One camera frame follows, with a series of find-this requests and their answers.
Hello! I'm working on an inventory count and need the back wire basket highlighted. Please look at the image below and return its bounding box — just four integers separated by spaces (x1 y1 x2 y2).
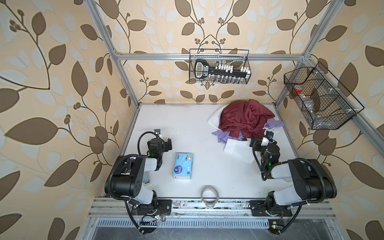
189 48 252 85

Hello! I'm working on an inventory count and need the purple t-shirt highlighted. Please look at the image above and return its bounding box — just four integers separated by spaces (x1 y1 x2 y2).
212 119 285 144

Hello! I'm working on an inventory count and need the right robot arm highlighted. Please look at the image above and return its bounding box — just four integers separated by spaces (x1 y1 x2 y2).
250 136 337 235

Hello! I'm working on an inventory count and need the blue tissue pack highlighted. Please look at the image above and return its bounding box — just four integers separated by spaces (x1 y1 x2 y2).
173 153 194 180

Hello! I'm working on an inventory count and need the maroon cloth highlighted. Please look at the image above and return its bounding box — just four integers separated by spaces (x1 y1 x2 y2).
219 100 275 138

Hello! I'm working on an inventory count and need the white shirt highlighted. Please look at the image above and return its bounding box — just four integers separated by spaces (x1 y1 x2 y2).
207 105 255 164

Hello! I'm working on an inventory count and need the wire basket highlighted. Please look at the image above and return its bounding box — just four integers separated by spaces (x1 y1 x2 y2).
189 48 252 85
284 62 365 130

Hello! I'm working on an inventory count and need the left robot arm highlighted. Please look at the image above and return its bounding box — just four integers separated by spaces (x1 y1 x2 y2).
105 129 172 235

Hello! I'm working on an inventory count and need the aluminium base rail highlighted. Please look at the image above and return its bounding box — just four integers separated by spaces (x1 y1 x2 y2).
87 197 337 229

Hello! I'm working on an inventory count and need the black socket tool set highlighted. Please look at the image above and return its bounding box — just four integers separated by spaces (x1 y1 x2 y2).
192 59 251 79

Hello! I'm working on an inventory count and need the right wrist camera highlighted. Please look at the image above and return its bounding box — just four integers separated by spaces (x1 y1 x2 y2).
261 131 274 147

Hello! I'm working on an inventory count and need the right wire basket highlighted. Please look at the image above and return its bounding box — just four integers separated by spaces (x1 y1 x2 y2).
284 62 365 130

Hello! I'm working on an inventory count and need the clear bottle red cap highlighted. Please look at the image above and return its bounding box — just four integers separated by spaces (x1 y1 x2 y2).
293 85 321 119

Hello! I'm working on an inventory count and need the clear tape roll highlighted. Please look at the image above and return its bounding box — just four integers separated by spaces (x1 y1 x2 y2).
201 186 220 208

